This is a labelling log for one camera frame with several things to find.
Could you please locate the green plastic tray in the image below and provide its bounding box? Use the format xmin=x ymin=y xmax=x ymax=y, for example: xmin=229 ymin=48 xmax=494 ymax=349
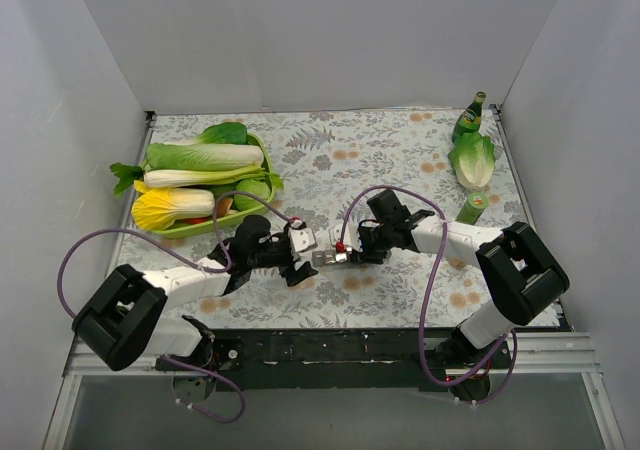
xmin=141 ymin=134 xmax=279 ymax=239

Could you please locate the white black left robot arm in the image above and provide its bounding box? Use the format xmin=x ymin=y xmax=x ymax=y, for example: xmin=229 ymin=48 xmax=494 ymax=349
xmin=72 ymin=215 xmax=317 ymax=371

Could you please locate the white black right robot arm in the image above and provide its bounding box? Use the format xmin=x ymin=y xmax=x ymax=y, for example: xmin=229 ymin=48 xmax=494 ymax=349
xmin=334 ymin=188 xmax=570 ymax=368

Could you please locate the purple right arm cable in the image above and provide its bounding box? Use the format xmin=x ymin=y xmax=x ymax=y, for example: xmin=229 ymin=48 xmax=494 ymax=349
xmin=339 ymin=184 xmax=519 ymax=407

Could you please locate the toy bok choy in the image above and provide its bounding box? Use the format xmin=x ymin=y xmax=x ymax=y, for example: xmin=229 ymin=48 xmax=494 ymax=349
xmin=178 ymin=122 xmax=248 ymax=145

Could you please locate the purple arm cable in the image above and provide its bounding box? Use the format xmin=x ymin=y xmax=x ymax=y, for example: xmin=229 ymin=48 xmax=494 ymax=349
xmin=57 ymin=191 xmax=301 ymax=425
xmin=339 ymin=184 xmax=519 ymax=407

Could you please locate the toy round green cabbage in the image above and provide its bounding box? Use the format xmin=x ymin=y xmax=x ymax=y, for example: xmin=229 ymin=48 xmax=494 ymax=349
xmin=233 ymin=179 xmax=271 ymax=212

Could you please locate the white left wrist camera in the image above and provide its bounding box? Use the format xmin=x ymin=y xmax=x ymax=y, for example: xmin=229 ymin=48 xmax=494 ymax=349
xmin=285 ymin=217 xmax=317 ymax=260

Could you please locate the toy white celery stalk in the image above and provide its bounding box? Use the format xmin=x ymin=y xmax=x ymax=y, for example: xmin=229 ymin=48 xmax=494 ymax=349
xmin=109 ymin=163 xmax=284 ymax=196

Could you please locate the green glass bottle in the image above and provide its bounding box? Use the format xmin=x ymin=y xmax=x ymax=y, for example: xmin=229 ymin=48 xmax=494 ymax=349
xmin=451 ymin=91 xmax=486 ymax=143

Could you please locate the toy yellow napa cabbage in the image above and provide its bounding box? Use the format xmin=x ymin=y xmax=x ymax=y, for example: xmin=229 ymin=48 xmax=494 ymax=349
xmin=131 ymin=181 xmax=215 ymax=231

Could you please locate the toy red pepper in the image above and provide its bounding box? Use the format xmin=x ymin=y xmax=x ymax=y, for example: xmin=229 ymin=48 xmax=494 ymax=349
xmin=180 ymin=216 xmax=212 ymax=225

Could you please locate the toy lettuce head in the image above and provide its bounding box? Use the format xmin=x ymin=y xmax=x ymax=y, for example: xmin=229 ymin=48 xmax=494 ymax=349
xmin=448 ymin=132 xmax=495 ymax=190

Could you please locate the toy green napa cabbage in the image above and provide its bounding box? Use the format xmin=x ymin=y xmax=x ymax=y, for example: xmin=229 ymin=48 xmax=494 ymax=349
xmin=145 ymin=143 xmax=264 ymax=172

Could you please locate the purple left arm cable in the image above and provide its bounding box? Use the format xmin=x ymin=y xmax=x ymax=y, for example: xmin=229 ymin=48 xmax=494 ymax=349
xmin=57 ymin=191 xmax=301 ymax=425

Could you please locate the toy brown mushroom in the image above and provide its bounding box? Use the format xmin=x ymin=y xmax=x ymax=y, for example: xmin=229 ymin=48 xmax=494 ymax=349
xmin=216 ymin=197 xmax=238 ymax=218

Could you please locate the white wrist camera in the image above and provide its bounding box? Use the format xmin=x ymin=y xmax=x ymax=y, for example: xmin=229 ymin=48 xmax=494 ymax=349
xmin=285 ymin=217 xmax=317 ymax=260
xmin=329 ymin=223 xmax=361 ymax=252

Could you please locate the clear weekly pill organizer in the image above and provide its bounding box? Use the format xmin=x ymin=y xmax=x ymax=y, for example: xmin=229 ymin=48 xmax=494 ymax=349
xmin=311 ymin=249 xmax=349 ymax=267

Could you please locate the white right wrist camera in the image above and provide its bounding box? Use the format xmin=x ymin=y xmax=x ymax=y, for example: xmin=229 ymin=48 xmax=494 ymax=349
xmin=329 ymin=223 xmax=361 ymax=252

